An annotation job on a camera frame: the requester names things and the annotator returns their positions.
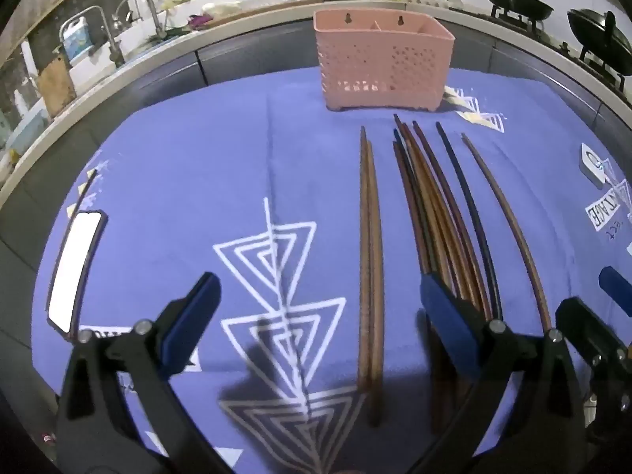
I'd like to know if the tall chrome faucet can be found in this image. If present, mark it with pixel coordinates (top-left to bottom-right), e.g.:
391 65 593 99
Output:
59 5 125 68

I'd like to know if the curved chrome faucet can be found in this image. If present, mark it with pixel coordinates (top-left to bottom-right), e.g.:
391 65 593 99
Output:
115 0 167 41

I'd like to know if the small white device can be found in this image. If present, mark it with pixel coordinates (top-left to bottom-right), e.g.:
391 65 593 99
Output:
579 142 611 190

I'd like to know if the pink perforated plastic basket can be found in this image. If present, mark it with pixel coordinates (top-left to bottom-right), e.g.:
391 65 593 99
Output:
313 9 455 112

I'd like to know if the black smartphone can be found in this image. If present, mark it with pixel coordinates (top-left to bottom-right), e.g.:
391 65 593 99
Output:
46 210 108 335

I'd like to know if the wooden cutting board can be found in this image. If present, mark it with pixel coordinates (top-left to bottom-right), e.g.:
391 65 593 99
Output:
36 56 78 118

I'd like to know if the bunch of dark chopsticks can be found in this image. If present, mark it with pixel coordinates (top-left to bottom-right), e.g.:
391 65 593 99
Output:
391 113 554 436

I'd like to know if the blue detergent jug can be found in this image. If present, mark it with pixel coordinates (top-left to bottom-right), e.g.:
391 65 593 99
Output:
63 16 96 61

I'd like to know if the blue printed tablecloth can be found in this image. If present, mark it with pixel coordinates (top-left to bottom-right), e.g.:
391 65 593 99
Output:
32 66 632 474

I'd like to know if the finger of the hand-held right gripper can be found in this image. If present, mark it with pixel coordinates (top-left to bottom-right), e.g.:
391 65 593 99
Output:
555 297 632 448
598 266 632 318

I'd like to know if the black wok with lid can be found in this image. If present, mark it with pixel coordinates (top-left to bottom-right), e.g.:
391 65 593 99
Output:
566 8 632 90

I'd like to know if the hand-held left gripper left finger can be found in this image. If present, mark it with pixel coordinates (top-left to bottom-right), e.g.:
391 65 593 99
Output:
55 271 233 474

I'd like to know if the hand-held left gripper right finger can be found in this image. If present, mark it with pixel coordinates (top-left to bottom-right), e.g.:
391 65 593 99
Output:
415 271 600 474

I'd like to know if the long brown chopstick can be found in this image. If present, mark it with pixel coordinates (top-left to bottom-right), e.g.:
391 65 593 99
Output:
358 126 372 397
365 140 385 428

